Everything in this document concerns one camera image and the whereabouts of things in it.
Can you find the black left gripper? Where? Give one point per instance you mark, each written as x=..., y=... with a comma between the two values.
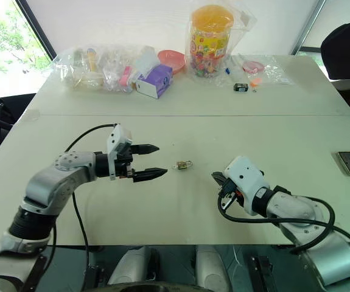
x=123, y=166

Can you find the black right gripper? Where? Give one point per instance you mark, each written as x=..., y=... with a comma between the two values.
x=229, y=187

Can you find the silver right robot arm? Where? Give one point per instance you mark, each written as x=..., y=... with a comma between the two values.
x=293, y=207

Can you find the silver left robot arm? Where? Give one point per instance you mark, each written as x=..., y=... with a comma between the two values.
x=59, y=179

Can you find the small brass padlock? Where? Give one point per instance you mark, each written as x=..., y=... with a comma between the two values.
x=183, y=165

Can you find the purple and white tissue box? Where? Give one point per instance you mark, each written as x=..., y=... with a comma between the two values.
x=155, y=82

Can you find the pink packet in bag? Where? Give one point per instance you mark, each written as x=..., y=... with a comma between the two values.
x=123, y=78

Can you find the silver rounded robot leg shell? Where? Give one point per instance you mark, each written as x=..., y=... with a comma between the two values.
x=132, y=266
x=211, y=265

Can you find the small black box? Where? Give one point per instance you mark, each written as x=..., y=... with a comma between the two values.
x=240, y=87

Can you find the tiny metal piece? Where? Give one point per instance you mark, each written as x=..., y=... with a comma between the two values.
x=254, y=89

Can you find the small orange piece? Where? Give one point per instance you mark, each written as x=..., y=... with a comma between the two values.
x=255, y=81

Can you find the pink plastic bowl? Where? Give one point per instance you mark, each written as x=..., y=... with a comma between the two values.
x=172, y=59

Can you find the large clear bag of items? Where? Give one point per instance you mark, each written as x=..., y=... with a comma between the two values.
x=77, y=73

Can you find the yellow tube in bag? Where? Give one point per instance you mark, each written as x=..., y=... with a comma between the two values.
x=92, y=60

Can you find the pink round dish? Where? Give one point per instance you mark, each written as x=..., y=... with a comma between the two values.
x=253, y=66

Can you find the small flat clear bag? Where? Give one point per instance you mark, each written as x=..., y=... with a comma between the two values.
x=275, y=72

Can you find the dark rounded robot torso rim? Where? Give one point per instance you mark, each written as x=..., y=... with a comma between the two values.
x=162, y=288

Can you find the candy jar with orange lid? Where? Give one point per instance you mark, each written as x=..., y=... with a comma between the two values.
x=209, y=39

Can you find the clear bag around candy jar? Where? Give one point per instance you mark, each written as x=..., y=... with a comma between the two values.
x=241, y=33

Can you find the black office chair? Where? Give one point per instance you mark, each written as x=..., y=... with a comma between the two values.
x=348, y=48

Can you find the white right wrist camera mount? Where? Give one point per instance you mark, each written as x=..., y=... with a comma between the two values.
x=247, y=179

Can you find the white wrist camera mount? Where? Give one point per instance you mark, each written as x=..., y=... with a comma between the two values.
x=118, y=137
x=247, y=179

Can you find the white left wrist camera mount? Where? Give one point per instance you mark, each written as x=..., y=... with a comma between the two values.
x=118, y=137

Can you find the black bracket under table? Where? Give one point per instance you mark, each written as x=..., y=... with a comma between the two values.
x=261, y=268
x=95, y=275

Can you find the dark window frame bar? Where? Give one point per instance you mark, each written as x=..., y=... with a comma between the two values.
x=310, y=25
x=36, y=29

